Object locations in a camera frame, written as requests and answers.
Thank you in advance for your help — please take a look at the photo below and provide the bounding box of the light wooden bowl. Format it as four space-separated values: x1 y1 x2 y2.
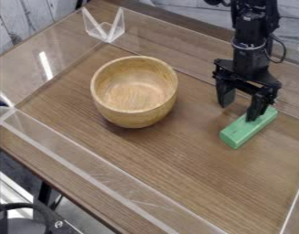
91 56 177 128

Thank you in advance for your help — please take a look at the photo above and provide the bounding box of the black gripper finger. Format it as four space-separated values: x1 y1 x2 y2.
216 79 235 108
246 92 274 122

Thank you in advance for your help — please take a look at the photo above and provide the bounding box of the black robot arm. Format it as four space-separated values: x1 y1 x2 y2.
204 0 287 122

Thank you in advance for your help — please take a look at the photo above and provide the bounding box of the black table leg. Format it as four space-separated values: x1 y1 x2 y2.
37 182 52 205

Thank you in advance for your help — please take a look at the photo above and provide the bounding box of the clear acrylic corner bracket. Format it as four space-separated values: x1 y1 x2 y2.
81 7 124 43

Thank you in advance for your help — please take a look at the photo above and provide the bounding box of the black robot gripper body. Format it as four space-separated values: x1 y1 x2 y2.
212 40 282 104

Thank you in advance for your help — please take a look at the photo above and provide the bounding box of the black cable loop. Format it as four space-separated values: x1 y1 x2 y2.
0 202 61 234

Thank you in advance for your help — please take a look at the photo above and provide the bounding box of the green rectangular block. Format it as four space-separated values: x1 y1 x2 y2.
219 107 278 149

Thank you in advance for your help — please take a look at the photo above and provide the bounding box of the clear acrylic front barrier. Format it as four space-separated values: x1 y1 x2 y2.
0 94 227 234

